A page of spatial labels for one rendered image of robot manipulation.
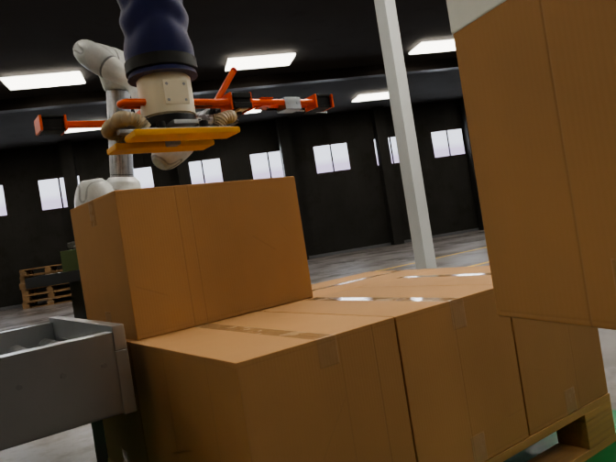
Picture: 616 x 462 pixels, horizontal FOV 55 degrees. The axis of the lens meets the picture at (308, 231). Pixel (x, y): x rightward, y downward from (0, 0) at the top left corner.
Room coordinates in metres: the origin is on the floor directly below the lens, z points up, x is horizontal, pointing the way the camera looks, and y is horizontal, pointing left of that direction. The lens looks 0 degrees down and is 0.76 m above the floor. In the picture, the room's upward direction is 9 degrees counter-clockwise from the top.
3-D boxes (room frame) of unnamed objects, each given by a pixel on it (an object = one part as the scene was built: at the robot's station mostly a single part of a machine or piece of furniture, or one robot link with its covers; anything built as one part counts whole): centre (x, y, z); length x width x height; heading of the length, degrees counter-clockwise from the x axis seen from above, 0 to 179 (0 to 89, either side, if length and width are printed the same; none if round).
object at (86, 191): (2.41, 0.84, 1.00); 0.18 x 0.16 x 0.22; 164
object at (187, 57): (1.87, 0.38, 1.35); 0.23 x 0.23 x 0.04
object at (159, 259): (1.88, 0.37, 0.74); 0.60 x 0.40 x 0.40; 128
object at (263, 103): (2.08, 0.29, 1.23); 0.93 x 0.30 x 0.04; 125
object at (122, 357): (1.67, 0.68, 0.48); 0.70 x 0.03 x 0.15; 35
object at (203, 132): (1.79, 0.33, 1.13); 0.34 x 0.10 x 0.05; 125
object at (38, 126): (1.92, 0.78, 1.23); 0.09 x 0.08 x 0.05; 35
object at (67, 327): (1.67, 0.68, 0.58); 0.70 x 0.03 x 0.06; 35
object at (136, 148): (1.95, 0.44, 1.13); 0.34 x 0.10 x 0.05; 125
